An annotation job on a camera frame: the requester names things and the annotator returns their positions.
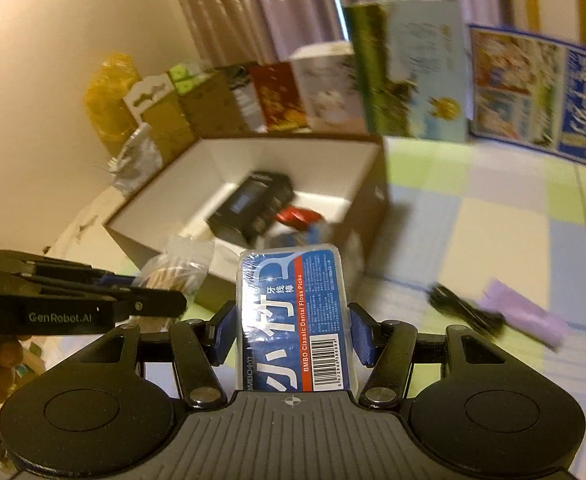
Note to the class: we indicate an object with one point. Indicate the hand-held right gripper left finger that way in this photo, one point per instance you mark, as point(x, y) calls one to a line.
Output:
point(223, 332)

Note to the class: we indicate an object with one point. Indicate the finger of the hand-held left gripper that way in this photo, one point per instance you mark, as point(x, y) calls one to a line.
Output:
point(118, 280)
point(153, 304)

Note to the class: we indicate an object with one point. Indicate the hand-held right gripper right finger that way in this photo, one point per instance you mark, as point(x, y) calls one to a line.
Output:
point(360, 332)

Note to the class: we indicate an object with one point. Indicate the clear bag of wooden sticks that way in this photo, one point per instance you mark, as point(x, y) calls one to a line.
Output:
point(173, 270)

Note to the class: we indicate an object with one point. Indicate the clear floss pick box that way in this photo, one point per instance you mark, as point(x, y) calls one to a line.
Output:
point(293, 320)

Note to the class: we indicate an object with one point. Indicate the black product box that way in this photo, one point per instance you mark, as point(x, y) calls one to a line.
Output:
point(248, 205)

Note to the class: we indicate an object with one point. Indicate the red snack packet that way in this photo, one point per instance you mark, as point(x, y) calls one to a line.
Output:
point(295, 217)

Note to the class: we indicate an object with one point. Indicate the cardboard box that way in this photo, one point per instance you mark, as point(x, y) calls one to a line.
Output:
point(283, 160)

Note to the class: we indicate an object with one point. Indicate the person's left hand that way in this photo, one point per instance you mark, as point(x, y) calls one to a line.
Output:
point(8, 354)

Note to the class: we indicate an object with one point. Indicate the silver foil bag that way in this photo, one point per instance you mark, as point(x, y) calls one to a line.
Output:
point(138, 155)

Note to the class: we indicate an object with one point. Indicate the purple packet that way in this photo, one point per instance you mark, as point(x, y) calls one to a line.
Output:
point(523, 315)

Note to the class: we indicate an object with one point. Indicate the checked tablecloth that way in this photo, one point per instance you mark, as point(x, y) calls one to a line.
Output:
point(498, 210)

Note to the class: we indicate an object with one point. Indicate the yellow plastic bag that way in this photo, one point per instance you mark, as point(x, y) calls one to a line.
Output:
point(108, 95)

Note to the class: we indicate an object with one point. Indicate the plain brown carton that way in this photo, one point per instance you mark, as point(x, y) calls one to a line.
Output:
point(208, 110)

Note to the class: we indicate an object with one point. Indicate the green patterned carton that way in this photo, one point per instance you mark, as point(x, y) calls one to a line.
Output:
point(188, 75)

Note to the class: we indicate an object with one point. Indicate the red-brown carton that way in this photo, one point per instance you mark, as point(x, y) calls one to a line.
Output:
point(275, 95)

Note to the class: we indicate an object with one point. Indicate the green and blue carton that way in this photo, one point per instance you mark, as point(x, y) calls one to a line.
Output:
point(413, 70)

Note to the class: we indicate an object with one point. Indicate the blue illustrated carton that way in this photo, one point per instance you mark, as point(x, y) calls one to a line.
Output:
point(523, 90)

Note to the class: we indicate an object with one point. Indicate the purple curtain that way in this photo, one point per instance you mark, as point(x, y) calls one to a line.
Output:
point(283, 5)

